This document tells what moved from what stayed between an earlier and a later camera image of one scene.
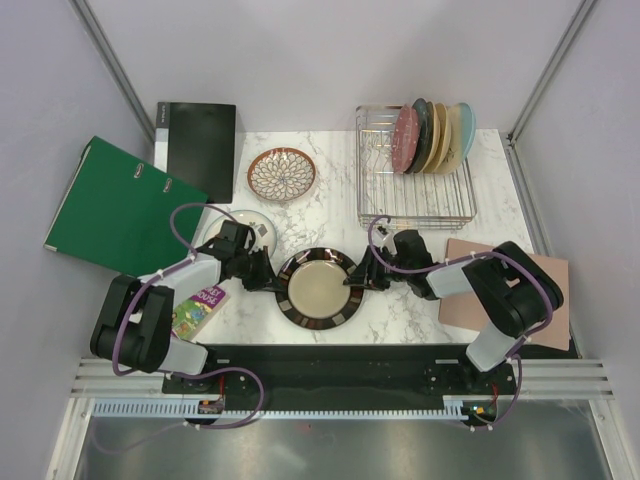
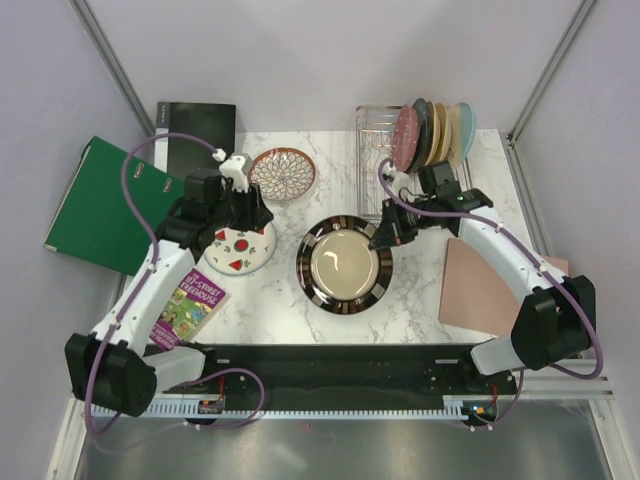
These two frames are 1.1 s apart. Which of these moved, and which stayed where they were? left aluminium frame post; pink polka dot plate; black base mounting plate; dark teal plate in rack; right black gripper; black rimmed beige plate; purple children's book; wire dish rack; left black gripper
Moved: right black gripper; left black gripper; black rimmed beige plate
Stayed: left aluminium frame post; dark teal plate in rack; wire dish rack; pink polka dot plate; black base mounting plate; purple children's book
